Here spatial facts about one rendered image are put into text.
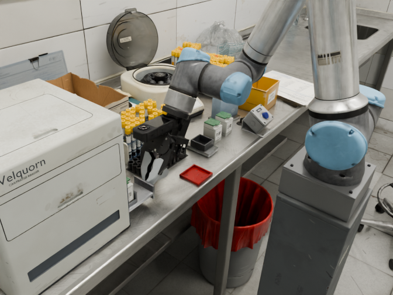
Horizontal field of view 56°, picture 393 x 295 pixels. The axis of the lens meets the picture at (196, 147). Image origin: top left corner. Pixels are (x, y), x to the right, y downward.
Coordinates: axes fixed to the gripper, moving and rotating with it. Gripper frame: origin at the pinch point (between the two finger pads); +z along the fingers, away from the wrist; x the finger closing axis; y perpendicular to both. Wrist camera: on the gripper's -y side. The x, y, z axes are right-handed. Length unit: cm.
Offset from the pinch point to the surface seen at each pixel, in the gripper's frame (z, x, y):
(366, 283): 32, -53, 130
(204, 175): -4.9, -6.0, 17.6
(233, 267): 40, -3, 80
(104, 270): 16.0, -8.5, -15.7
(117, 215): 5.7, -4.2, -12.1
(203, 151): -10.0, 0.8, 24.1
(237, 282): 49, -5, 89
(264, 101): -32, 0, 53
